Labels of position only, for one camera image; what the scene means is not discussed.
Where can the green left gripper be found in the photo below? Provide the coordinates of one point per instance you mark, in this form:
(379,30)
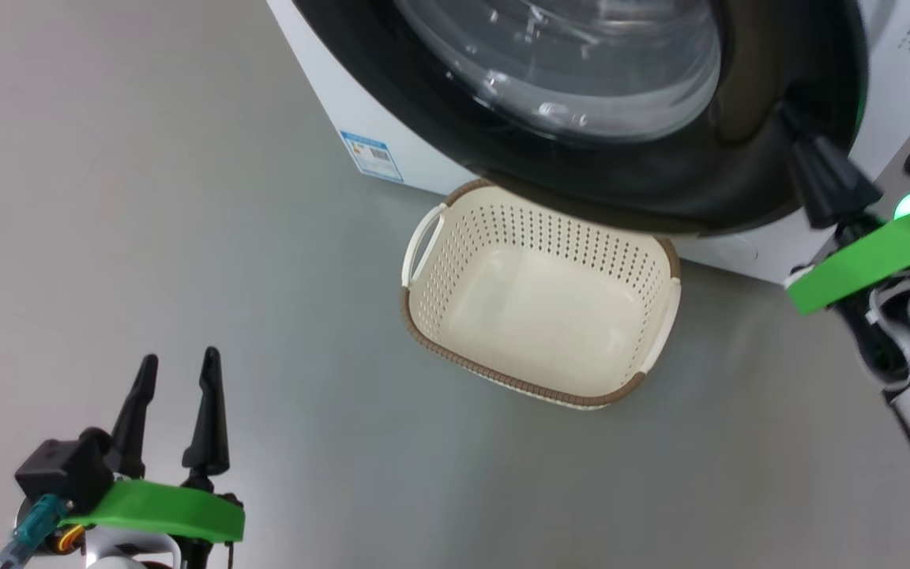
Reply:
(163,510)

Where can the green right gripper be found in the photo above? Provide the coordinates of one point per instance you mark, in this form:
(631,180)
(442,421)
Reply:
(866,265)

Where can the dark grey washing machine door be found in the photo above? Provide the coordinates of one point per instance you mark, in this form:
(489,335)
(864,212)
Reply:
(660,190)

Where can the cream perforated laundry basket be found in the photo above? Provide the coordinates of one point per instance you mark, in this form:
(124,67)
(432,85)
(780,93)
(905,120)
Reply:
(550,316)

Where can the white washing machine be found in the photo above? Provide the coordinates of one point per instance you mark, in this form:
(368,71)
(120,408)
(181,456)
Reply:
(329,87)

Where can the blue energy label sticker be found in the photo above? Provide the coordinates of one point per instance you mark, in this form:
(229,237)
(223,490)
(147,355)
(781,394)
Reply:
(372,156)

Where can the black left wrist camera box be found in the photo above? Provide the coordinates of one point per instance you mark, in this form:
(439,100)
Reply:
(60,470)

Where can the teal left camera connector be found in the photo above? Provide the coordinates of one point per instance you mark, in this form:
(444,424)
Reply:
(32,528)

